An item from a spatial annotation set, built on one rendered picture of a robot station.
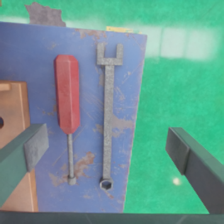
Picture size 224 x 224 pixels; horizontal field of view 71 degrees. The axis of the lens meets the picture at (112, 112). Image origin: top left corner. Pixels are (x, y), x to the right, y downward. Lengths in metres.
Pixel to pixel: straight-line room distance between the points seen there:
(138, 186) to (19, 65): 1.10
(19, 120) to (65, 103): 0.08
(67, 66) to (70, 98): 0.04
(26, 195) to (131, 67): 0.29
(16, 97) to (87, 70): 0.11
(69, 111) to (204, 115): 0.95
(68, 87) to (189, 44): 0.82
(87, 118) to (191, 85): 0.81
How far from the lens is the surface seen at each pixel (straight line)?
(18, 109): 0.27
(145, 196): 1.31
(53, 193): 0.37
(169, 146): 0.16
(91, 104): 0.25
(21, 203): 0.37
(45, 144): 0.17
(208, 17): 1.03
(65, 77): 0.22
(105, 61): 0.23
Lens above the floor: 0.88
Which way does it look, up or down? 72 degrees down
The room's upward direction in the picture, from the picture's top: 177 degrees clockwise
